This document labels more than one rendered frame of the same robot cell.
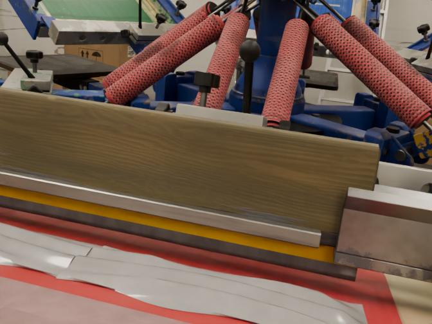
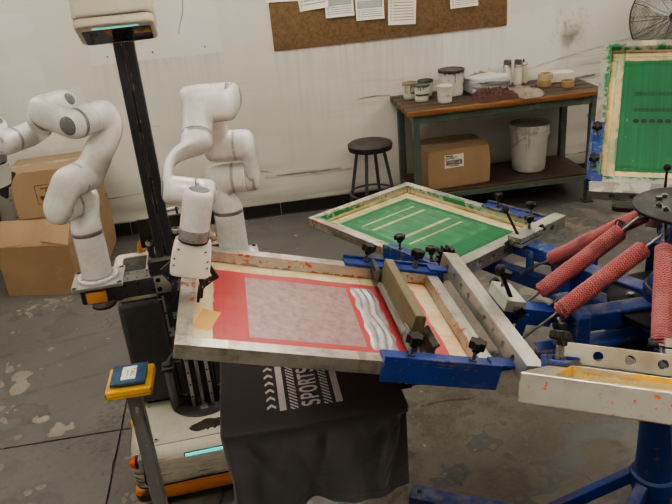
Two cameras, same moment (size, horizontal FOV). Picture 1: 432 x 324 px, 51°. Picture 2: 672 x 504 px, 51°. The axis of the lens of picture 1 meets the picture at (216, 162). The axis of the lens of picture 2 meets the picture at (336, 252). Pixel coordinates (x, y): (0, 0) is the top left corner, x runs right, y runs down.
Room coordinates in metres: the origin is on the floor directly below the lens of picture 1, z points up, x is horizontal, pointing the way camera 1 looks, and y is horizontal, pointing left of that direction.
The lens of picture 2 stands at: (-0.38, -1.50, 2.07)
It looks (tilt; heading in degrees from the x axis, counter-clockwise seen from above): 24 degrees down; 71
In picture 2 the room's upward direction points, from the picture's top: 5 degrees counter-clockwise
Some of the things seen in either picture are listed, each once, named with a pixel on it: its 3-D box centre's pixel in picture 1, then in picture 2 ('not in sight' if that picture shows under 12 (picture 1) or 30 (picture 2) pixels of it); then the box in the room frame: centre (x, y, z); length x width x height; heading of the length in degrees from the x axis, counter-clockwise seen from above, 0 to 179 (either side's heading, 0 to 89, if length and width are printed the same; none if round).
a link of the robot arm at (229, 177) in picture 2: not in sight; (227, 187); (0.00, 0.62, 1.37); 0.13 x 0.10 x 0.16; 159
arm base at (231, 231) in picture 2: not in sight; (231, 232); (0.00, 0.64, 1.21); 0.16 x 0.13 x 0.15; 81
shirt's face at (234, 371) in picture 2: not in sight; (306, 375); (0.06, 0.12, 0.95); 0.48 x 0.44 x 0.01; 168
